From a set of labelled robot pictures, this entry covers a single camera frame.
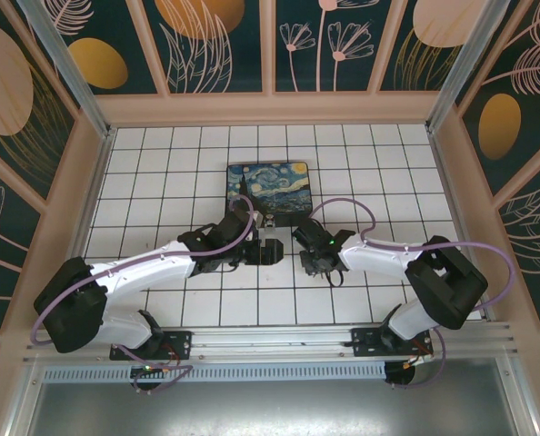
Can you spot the small silver padlock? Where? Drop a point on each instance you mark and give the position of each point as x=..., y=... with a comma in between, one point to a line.
x=270, y=222

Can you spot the black box with painting print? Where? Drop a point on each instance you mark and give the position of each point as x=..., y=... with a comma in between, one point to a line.
x=274, y=186

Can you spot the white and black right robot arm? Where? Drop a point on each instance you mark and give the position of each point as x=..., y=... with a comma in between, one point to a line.
x=379, y=259

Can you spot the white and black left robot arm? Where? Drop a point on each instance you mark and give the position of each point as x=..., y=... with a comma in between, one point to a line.
x=138, y=268

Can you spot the small green circuit board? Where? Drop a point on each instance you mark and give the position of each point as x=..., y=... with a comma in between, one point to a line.
x=149, y=368

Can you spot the grey metal panel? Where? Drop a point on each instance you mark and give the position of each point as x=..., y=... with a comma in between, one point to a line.
x=270, y=409

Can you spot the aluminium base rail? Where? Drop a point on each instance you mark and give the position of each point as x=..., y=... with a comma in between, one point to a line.
x=274, y=338

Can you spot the aluminium side rail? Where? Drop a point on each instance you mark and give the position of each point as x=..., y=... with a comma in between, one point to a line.
x=96, y=186
x=455, y=204

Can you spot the aluminium frame post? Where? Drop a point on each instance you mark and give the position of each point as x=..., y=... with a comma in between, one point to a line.
x=75, y=77
x=461, y=68

